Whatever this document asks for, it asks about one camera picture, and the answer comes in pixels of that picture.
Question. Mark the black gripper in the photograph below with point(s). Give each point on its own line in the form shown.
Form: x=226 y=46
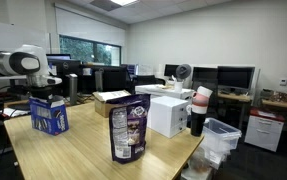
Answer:
x=41 y=91

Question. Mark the blue cookie box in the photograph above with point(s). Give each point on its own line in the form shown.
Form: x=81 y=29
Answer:
x=49 y=116

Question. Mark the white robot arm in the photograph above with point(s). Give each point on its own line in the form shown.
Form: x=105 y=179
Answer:
x=16 y=63

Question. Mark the brown cardboard box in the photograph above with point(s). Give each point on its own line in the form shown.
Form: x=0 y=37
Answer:
x=108 y=101

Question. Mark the white file storage box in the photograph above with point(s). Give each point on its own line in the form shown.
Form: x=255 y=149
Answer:
x=163 y=90

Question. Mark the white cube drawer box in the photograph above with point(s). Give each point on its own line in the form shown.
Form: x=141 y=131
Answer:
x=166 y=115

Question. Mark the white paper note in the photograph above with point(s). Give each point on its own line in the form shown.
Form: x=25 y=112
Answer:
x=53 y=69

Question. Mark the white paper sheets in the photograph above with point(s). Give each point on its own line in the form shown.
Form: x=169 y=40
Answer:
x=13 y=111

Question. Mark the blue screen monitor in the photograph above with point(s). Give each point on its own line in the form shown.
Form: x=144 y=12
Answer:
x=59 y=56

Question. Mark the window with green view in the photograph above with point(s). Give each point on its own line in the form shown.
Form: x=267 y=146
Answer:
x=93 y=51

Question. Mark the purple mini eggs bag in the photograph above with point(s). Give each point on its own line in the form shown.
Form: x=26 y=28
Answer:
x=128 y=130

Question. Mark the grey ceiling vent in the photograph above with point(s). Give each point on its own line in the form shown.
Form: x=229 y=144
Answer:
x=103 y=5

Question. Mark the black office chair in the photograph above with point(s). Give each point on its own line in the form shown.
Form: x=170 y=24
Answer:
x=148 y=80

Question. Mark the ceiling light panel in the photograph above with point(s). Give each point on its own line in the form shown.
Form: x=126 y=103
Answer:
x=124 y=2

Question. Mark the small black computer monitor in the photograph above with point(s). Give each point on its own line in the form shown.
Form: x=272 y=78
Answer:
x=170 y=70

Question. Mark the white cup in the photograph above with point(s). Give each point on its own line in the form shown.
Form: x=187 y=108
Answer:
x=178 y=86

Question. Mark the grey desk fan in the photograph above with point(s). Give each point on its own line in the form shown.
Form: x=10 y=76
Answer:
x=183 y=71

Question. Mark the pink white black tumbler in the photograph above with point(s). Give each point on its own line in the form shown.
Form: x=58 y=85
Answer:
x=199 y=106

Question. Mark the clear bin with contents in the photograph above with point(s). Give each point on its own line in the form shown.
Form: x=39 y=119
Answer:
x=199 y=165

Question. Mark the clear plastic storage bin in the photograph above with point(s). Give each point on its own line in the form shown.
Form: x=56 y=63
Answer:
x=221 y=133

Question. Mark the wooden office desk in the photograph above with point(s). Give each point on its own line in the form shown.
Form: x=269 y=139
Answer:
x=281 y=104
x=234 y=97

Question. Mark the large black computer monitor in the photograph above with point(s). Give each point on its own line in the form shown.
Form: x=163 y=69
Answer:
x=235 y=77

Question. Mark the white cabinet with red top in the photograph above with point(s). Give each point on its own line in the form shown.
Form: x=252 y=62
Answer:
x=264 y=130

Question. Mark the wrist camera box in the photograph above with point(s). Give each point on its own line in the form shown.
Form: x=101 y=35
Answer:
x=55 y=80

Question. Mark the white wall thermostat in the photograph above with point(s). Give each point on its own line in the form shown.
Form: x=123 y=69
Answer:
x=283 y=82

